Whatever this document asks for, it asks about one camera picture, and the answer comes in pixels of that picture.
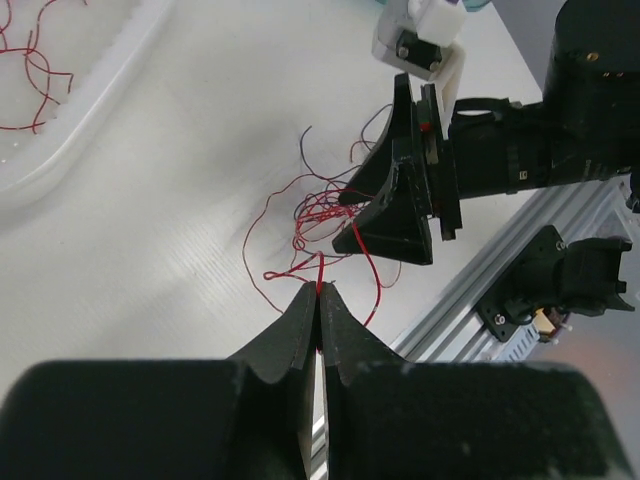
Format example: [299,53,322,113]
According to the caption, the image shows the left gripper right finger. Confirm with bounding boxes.
[319,284,633,479]

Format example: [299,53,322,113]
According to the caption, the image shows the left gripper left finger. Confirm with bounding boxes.
[1,282,318,479]

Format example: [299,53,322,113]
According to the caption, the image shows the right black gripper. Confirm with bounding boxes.
[332,73,464,265]

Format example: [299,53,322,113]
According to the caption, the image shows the red purple white wires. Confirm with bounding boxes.
[242,102,404,331]

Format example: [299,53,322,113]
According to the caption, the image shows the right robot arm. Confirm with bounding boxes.
[332,1,639,265]

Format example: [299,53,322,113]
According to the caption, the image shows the white deep plastic basket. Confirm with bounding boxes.
[1,1,176,211]

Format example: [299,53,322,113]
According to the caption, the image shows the aluminium mounting rail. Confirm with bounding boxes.
[391,179,639,362]

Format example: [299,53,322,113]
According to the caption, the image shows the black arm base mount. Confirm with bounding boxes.
[475,225,635,343]

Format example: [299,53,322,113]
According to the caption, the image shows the red wire in basket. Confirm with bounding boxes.
[0,0,89,134]

